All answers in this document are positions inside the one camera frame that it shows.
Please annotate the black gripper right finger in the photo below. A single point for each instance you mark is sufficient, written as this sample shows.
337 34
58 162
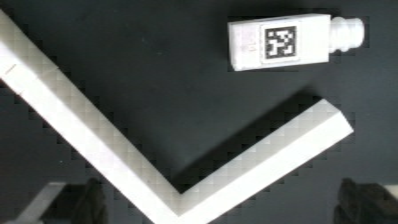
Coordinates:
366 203

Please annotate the white table leg with tag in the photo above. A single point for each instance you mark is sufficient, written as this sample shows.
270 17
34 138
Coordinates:
289 40

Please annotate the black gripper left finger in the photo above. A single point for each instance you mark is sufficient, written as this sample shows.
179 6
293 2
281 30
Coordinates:
66 204

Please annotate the white L-shaped obstacle fence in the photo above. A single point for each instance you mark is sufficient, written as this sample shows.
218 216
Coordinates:
153 105

